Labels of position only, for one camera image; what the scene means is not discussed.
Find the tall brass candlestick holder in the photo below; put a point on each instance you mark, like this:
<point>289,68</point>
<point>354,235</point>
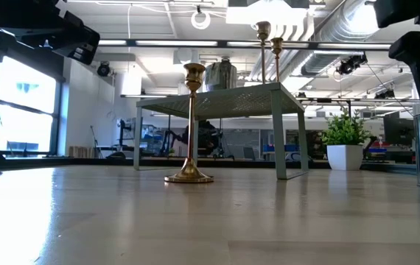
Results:
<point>277,46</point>
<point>263,31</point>

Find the black computer monitor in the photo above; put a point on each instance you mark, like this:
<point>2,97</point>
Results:
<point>398,129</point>

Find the green plant in white pot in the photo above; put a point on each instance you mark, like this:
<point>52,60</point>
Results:
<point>344,156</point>

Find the wooden slat box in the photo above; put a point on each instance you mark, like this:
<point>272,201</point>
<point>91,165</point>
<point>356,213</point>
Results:
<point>82,152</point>

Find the black overhead light bar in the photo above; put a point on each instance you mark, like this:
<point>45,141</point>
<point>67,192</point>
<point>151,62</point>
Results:
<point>223,43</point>

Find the person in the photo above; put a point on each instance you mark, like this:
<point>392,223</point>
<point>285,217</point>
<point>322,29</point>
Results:
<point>208,134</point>

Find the green perforated metal shelf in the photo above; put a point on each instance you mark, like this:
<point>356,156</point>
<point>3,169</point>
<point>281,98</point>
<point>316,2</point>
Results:
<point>232,103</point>

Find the short brass candlestick holder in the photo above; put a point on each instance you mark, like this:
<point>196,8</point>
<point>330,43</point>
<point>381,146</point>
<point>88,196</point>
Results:
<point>189,176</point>

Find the silver ventilation duct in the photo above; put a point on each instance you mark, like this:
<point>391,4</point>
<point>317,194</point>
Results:
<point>342,33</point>

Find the black ceiling camera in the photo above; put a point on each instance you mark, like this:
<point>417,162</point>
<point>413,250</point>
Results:
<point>350,65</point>
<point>225,59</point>
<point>103,69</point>

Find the black aluminium table frame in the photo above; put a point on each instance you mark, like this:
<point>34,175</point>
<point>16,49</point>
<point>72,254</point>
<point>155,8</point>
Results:
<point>232,162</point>

